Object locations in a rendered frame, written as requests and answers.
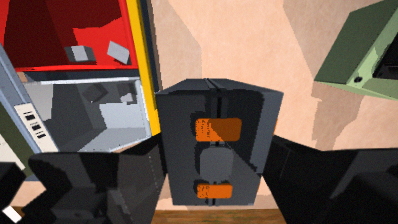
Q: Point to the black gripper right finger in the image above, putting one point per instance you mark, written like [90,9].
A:
[306,182]

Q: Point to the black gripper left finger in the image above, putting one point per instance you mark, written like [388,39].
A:
[135,177]

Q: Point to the red open bin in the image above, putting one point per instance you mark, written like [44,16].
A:
[34,33]

